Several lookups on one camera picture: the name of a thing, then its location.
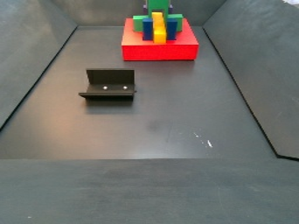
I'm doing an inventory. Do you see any black bracket holder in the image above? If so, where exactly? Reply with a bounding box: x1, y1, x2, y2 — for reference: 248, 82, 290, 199
79, 68, 136, 99

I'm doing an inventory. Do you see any green stepped arch block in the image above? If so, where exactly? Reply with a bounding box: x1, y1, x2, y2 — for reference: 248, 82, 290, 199
133, 0, 183, 32

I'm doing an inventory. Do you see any purple arch block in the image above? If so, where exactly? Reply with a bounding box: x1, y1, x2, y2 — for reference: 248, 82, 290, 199
143, 4, 173, 15

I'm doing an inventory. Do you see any red board base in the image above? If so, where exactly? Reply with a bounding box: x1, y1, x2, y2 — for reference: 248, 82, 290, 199
121, 18, 200, 61

